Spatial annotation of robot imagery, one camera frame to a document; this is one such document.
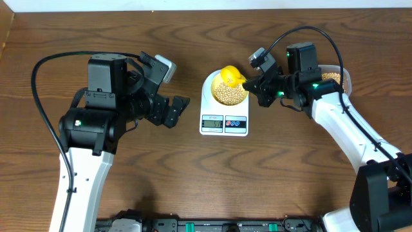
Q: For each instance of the yellow plastic measuring scoop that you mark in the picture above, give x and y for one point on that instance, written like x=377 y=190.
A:
x=231 y=76

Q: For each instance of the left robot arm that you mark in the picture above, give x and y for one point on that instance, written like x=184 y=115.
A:
x=120 y=90

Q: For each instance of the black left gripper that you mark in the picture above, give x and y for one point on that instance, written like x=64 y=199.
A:
x=158 y=116

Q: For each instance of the clear plastic container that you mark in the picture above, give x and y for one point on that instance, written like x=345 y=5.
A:
x=346 y=82

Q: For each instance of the soybeans pile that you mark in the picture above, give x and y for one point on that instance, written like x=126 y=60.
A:
x=332 y=75

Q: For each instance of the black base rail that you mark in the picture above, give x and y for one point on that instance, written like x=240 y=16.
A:
x=131 y=220

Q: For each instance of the soybeans in bowl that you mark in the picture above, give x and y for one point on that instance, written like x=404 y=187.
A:
x=229 y=96

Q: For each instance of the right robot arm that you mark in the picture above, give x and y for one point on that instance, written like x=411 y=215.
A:
x=381 y=196

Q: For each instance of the pale yellow bowl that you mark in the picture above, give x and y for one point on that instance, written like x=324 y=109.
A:
x=216 y=80

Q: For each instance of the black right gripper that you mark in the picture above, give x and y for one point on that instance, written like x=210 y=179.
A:
x=260 y=90

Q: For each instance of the white digital kitchen scale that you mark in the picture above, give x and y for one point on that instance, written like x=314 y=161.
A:
x=220 y=120

